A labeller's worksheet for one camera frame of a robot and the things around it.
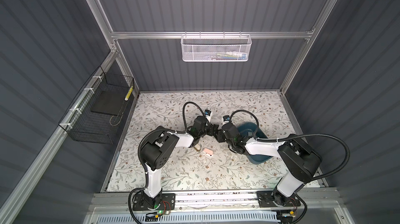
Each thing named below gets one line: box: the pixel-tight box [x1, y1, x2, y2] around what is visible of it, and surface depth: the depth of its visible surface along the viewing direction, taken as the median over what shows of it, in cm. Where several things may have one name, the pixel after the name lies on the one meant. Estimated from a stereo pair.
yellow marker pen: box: [124, 85, 134, 102], surface depth 82 cm
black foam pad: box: [90, 90, 129, 117], surface depth 77 cm
